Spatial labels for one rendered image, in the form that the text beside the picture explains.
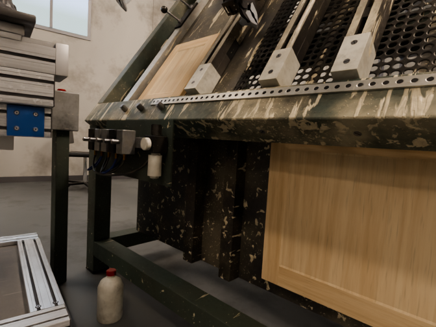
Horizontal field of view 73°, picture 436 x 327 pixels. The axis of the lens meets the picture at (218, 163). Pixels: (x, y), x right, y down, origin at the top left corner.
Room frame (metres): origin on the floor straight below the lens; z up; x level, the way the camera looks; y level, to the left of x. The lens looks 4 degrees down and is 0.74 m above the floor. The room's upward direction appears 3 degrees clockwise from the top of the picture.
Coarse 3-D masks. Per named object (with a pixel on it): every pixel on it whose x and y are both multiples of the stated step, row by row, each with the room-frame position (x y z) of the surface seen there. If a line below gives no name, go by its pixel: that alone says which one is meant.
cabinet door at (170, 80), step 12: (216, 36) 1.34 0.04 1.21; (180, 48) 1.50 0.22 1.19; (192, 48) 1.42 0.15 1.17; (204, 48) 1.33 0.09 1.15; (168, 60) 1.49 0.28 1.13; (180, 60) 1.41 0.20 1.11; (192, 60) 1.33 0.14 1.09; (168, 72) 1.40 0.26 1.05; (180, 72) 1.33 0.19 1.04; (192, 72) 1.25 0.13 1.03; (156, 84) 1.39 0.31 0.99; (168, 84) 1.32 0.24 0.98; (180, 84) 1.24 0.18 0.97; (144, 96) 1.38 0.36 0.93; (156, 96) 1.31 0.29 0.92; (168, 96) 1.24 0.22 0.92
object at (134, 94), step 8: (200, 0) 1.71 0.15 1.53; (208, 0) 1.76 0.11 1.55; (200, 8) 1.72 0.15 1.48; (192, 16) 1.67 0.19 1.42; (184, 24) 1.63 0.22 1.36; (176, 32) 1.60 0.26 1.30; (184, 32) 1.64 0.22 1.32; (168, 40) 1.60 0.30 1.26; (176, 40) 1.60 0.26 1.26; (168, 48) 1.56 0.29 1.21; (160, 56) 1.53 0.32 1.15; (152, 64) 1.51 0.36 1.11; (160, 64) 1.53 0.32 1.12; (144, 72) 1.51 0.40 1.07; (152, 72) 1.50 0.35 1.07; (144, 80) 1.46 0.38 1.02; (136, 88) 1.43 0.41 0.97; (144, 88) 1.46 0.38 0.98; (128, 96) 1.43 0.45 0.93; (136, 96) 1.43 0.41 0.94
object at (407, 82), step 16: (368, 80) 0.65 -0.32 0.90; (384, 80) 0.63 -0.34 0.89; (400, 80) 0.61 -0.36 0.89; (416, 80) 0.59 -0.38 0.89; (432, 80) 0.57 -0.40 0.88; (192, 96) 1.05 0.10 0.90; (208, 96) 0.99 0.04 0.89; (224, 96) 0.93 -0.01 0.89; (240, 96) 0.89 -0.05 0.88; (256, 96) 0.84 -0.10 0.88; (272, 96) 0.80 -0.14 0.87
